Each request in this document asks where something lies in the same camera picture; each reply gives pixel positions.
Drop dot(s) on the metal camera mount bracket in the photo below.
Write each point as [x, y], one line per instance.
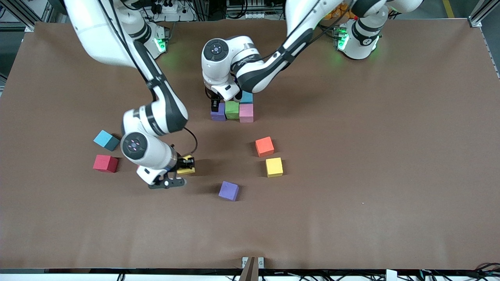
[252, 269]

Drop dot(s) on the brown table cover sheet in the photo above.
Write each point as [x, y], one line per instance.
[351, 195]

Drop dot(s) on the small white box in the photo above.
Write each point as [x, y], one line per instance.
[391, 275]

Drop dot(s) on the metal equipment rack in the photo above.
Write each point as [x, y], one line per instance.
[254, 9]

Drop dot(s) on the purple foam block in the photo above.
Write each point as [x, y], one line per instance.
[223, 116]
[228, 191]

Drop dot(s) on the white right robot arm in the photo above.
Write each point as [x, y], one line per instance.
[101, 39]

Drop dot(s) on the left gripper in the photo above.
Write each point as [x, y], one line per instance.
[214, 104]

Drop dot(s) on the green foam block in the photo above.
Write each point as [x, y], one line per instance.
[232, 110]

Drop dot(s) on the orange foam block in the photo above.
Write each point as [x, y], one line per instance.
[264, 146]

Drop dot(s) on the yellow foam block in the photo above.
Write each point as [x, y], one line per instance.
[185, 171]
[274, 167]

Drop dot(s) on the pink foam block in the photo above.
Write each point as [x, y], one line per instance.
[246, 113]

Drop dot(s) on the red foam block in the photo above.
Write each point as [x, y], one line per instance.
[104, 163]

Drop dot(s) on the light blue foam block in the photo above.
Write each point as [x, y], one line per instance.
[247, 98]
[105, 139]

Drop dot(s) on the aluminium frame profile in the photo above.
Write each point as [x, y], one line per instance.
[17, 11]
[478, 17]

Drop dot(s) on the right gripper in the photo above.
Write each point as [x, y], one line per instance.
[180, 162]

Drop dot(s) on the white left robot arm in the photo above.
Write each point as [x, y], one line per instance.
[363, 39]

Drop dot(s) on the white power strip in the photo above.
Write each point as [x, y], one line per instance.
[183, 16]

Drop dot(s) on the orange packets pile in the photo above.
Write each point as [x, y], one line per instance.
[340, 11]

